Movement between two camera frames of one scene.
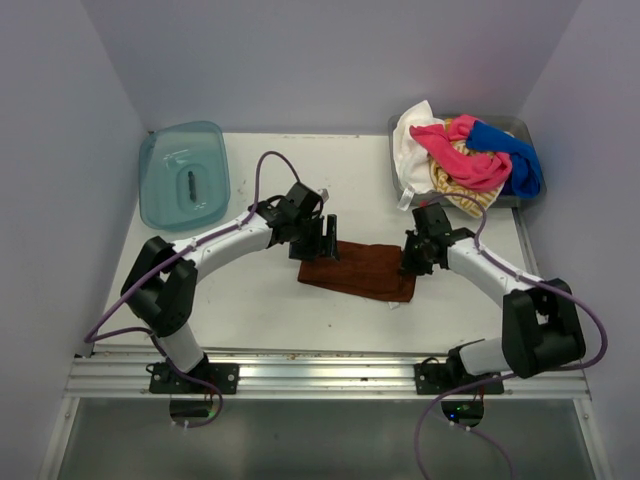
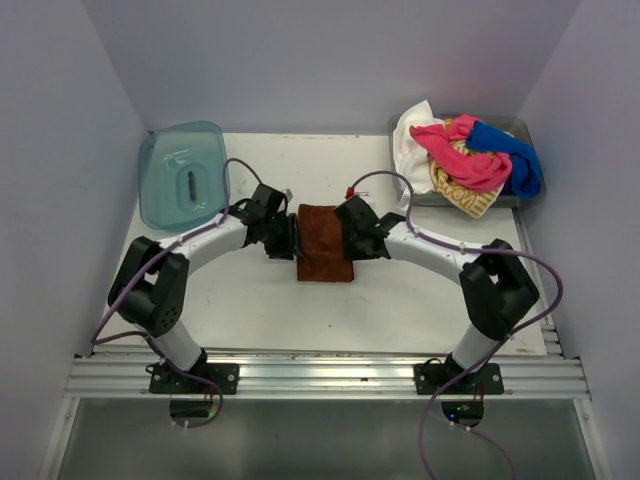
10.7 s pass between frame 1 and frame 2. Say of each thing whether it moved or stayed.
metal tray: stayed
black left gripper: moved
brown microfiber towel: moved
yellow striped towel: stayed
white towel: stayed
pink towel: stayed
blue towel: stayed
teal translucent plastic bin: stayed
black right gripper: moved
